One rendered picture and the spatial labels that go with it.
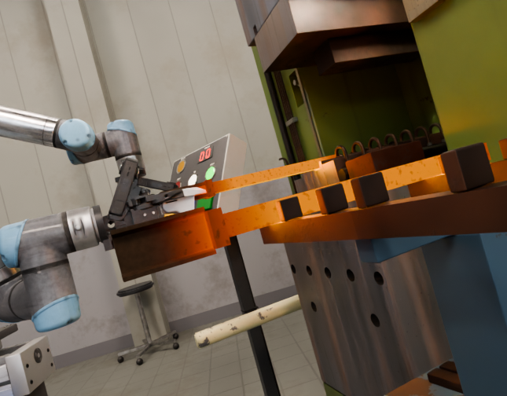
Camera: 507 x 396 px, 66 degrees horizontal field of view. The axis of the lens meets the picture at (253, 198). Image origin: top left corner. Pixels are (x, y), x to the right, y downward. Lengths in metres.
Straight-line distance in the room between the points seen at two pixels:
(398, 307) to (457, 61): 0.42
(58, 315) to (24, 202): 3.60
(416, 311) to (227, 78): 3.63
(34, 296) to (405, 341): 0.62
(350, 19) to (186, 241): 0.74
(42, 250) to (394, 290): 0.59
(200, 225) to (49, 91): 4.10
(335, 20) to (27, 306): 0.83
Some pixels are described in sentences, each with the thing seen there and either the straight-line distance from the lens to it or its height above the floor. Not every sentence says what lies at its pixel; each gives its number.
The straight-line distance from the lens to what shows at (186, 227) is 0.36.
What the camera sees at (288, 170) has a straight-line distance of 0.86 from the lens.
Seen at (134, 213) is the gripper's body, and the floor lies 0.99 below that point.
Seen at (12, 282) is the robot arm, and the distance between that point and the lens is 0.86.
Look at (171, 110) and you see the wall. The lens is 4.08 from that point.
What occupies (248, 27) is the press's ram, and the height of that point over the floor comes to 1.40.
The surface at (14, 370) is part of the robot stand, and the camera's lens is 1.05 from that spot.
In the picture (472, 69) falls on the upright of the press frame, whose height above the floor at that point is 1.06.
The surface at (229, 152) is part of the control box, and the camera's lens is 1.28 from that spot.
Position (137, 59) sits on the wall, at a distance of 4.30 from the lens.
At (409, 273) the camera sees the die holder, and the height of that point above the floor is 0.76.
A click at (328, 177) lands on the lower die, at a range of 0.87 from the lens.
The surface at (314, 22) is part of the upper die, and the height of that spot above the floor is 1.29.
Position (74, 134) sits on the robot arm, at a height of 1.23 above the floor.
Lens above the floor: 0.93
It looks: 2 degrees up
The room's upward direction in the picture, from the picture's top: 15 degrees counter-clockwise
